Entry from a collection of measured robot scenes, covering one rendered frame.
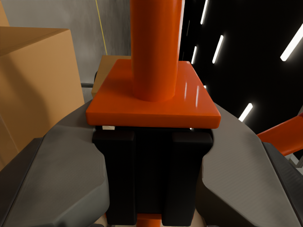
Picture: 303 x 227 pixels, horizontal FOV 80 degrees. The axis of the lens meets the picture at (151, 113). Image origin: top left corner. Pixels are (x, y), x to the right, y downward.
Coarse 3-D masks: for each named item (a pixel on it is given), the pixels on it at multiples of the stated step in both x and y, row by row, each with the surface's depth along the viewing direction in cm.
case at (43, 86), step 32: (0, 32) 24; (32, 32) 25; (64, 32) 27; (0, 64) 15; (32, 64) 20; (64, 64) 27; (0, 96) 16; (32, 96) 20; (64, 96) 27; (0, 128) 16; (32, 128) 20; (0, 160) 16
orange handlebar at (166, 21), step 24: (144, 0) 6; (168, 0) 6; (144, 24) 7; (168, 24) 7; (144, 48) 7; (168, 48) 7; (144, 72) 8; (168, 72) 8; (144, 96) 8; (168, 96) 9
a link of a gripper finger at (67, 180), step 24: (72, 120) 9; (48, 144) 7; (72, 144) 7; (48, 168) 6; (72, 168) 6; (96, 168) 6; (24, 192) 6; (48, 192) 6; (72, 192) 6; (96, 192) 6; (24, 216) 5; (48, 216) 5; (72, 216) 5; (96, 216) 6
